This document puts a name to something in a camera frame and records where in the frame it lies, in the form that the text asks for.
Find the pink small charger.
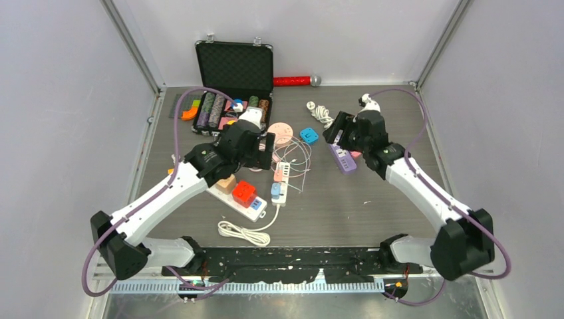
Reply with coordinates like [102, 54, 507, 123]
[273, 169, 284, 183]

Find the red cube socket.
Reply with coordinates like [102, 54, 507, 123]
[231, 180, 257, 208]

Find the blue plug adapter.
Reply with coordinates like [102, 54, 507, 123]
[299, 128, 319, 145]

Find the tan cube socket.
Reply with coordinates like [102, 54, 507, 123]
[215, 174, 237, 195]

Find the light blue charger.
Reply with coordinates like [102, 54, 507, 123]
[271, 182, 281, 201]

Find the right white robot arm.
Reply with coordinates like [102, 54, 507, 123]
[323, 110, 495, 280]

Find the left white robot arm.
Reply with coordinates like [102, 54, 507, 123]
[90, 120, 275, 280]

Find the round pink socket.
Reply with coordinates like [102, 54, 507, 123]
[267, 122, 293, 148]

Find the small white power strip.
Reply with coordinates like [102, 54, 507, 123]
[271, 161, 290, 207]

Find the purple power strip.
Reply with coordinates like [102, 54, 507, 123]
[329, 144, 357, 175]

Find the red glitter microphone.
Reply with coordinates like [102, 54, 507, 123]
[273, 74, 322, 87]

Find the long white colourful power strip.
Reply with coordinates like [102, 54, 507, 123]
[206, 186, 267, 222]

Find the black poker chip case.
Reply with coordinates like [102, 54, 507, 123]
[192, 36, 273, 136]

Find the orange toy block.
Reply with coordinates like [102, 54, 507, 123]
[180, 100, 201, 121]

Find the grey building baseplate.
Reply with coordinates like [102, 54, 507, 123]
[169, 93, 203, 120]

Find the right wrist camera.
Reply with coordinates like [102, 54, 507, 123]
[357, 93, 381, 115]

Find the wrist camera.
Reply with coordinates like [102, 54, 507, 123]
[357, 93, 381, 115]
[231, 102, 264, 130]

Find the white coiled cable with plug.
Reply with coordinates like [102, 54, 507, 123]
[306, 100, 336, 130]

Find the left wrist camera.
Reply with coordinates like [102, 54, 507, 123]
[231, 102, 264, 130]

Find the pink coiled cable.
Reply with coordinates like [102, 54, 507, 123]
[246, 136, 314, 179]

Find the white bundled power cord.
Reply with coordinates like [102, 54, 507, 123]
[217, 204, 281, 247]

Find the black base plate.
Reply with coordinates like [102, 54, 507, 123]
[176, 247, 423, 284]

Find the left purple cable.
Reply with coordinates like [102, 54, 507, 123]
[80, 88, 241, 302]

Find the purple cable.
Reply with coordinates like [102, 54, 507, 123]
[368, 88, 513, 306]
[80, 88, 241, 302]

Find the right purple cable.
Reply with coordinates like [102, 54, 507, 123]
[368, 88, 513, 306]

